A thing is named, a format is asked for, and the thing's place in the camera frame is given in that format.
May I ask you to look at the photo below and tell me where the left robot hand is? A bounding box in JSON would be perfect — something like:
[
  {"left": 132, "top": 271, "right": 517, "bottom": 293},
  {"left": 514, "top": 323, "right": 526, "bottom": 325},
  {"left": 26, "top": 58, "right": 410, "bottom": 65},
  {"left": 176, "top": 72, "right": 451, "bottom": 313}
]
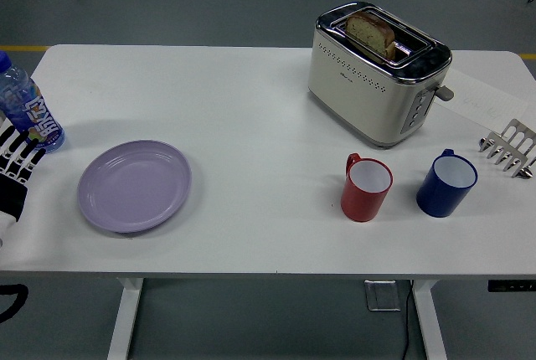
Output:
[{"left": 0, "top": 111, "right": 47, "bottom": 250}]

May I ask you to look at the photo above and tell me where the purple plate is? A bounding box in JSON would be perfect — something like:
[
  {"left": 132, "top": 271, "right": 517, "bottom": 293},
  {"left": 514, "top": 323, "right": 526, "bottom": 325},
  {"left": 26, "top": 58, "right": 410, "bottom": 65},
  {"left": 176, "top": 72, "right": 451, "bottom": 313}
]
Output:
[{"left": 76, "top": 139, "right": 193, "bottom": 234}]

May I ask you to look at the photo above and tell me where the metal floor plate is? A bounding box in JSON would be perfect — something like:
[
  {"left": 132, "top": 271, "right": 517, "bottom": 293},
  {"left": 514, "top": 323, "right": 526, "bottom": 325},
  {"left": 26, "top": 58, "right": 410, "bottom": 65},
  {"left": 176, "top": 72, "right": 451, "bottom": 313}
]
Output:
[{"left": 363, "top": 280, "right": 403, "bottom": 313}]

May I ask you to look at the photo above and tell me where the blue drink bottle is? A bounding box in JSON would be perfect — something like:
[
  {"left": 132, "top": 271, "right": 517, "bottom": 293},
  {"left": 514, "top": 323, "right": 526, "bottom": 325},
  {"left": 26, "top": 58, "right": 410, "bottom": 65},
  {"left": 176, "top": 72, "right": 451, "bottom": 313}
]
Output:
[{"left": 0, "top": 50, "right": 66, "bottom": 155}]

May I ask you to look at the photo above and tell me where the white table leg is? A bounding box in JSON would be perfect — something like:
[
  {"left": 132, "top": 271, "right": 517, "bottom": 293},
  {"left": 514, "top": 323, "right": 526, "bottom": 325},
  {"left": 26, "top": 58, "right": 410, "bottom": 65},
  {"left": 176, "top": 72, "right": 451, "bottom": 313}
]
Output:
[
  {"left": 411, "top": 280, "right": 449, "bottom": 360},
  {"left": 106, "top": 278, "right": 146, "bottom": 360}
]

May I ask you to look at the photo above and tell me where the red mug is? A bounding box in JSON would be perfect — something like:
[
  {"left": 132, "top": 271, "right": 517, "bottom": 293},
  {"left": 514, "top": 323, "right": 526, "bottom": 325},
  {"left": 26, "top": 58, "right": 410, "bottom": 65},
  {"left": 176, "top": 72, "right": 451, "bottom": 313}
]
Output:
[{"left": 339, "top": 152, "right": 394, "bottom": 223}]

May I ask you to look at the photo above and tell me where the cream and chrome toaster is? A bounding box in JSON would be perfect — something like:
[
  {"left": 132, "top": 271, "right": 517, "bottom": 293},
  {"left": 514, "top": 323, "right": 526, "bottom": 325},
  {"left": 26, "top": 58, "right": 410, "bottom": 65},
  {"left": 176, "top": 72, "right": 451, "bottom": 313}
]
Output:
[{"left": 307, "top": 0, "right": 456, "bottom": 151}]

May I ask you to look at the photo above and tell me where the bread slice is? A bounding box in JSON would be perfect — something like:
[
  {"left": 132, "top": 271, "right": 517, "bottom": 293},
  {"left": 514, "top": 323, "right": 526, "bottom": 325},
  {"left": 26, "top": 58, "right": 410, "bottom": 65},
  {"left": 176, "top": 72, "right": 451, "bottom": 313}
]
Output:
[{"left": 344, "top": 10, "right": 397, "bottom": 61}]

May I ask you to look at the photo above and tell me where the blue mug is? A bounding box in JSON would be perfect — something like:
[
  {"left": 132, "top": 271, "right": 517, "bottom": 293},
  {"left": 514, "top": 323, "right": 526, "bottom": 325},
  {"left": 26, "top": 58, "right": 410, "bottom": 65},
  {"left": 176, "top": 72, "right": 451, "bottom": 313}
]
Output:
[{"left": 415, "top": 148, "right": 479, "bottom": 219}]

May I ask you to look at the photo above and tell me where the white paper sheet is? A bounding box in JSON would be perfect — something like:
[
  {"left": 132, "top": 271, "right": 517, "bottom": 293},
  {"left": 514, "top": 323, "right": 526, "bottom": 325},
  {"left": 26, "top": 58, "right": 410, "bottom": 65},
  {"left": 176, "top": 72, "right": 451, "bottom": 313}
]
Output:
[{"left": 434, "top": 67, "right": 529, "bottom": 131}]

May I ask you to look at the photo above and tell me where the black table control panel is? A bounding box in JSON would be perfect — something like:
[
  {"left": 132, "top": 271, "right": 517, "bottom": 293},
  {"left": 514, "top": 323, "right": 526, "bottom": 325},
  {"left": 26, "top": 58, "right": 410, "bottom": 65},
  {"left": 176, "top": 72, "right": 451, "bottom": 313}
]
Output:
[{"left": 487, "top": 280, "right": 536, "bottom": 293}]

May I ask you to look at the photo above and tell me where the silver metal spoon rack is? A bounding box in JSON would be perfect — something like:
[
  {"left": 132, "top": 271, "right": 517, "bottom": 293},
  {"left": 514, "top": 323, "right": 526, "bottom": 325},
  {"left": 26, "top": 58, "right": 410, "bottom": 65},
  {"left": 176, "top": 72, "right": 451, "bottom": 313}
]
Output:
[{"left": 478, "top": 119, "right": 536, "bottom": 179}]

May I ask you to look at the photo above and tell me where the black power cable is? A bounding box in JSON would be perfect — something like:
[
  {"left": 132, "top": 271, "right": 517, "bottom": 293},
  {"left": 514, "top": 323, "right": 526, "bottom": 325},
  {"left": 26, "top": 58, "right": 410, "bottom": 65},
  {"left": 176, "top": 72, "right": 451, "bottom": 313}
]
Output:
[{"left": 400, "top": 280, "right": 416, "bottom": 360}]

